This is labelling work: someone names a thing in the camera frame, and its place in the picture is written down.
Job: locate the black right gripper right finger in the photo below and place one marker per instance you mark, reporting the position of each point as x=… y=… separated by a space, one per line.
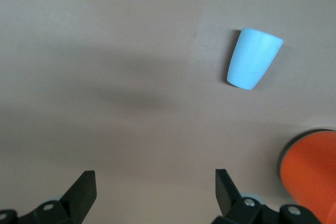
x=231 y=205

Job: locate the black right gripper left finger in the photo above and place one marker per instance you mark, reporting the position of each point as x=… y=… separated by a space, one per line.
x=76 y=203

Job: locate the light blue cup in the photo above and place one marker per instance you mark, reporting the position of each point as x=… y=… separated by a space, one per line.
x=253 y=60

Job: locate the orange can with silver lid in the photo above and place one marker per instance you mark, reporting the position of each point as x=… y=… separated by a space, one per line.
x=312 y=176

